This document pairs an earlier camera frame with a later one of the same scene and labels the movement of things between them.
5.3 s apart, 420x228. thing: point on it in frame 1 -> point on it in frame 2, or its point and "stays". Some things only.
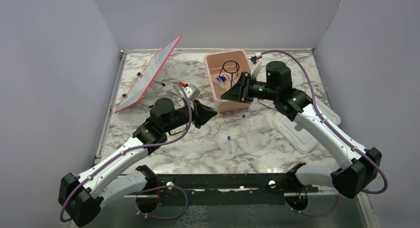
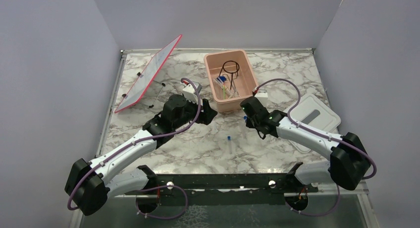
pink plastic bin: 225,69 stays
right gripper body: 250,88 -> 250,124
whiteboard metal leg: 163,85 stays
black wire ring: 237,68 stays
